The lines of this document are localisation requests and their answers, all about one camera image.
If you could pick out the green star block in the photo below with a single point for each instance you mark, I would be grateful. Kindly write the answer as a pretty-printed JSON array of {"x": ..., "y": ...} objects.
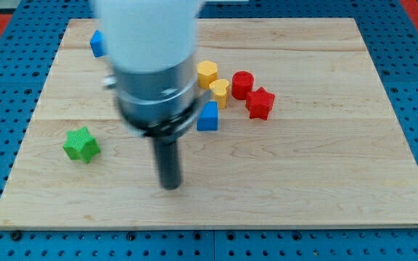
[{"x": 81, "y": 145}]

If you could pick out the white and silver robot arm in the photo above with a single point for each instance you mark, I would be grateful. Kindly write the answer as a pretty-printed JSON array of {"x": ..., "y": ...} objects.
[{"x": 150, "y": 45}]

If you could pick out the yellow heart block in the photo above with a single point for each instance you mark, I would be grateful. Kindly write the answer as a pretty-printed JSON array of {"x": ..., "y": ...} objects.
[{"x": 220, "y": 89}]

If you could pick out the red cylinder block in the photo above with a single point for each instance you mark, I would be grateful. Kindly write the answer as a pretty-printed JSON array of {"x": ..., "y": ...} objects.
[{"x": 242, "y": 83}]

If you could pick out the light wooden board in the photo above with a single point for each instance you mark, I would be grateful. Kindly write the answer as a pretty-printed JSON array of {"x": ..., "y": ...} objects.
[{"x": 331, "y": 155}]

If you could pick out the yellow hexagon block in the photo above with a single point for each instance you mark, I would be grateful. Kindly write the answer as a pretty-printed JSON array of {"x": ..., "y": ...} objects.
[{"x": 207, "y": 72}]

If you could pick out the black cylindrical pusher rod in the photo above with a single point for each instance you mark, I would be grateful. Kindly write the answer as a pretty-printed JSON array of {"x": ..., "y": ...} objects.
[{"x": 168, "y": 163}]

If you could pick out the blue arch-top block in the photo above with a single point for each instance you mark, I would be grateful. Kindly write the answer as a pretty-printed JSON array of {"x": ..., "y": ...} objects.
[{"x": 208, "y": 119}]

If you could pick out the red star block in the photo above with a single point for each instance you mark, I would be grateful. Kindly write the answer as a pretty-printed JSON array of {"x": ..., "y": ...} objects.
[{"x": 259, "y": 103}]

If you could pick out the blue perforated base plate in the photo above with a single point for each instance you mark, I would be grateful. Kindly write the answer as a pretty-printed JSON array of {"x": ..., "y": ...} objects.
[{"x": 27, "y": 50}]

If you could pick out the blue cube block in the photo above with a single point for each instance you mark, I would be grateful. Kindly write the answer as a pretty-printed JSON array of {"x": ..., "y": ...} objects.
[{"x": 97, "y": 44}]

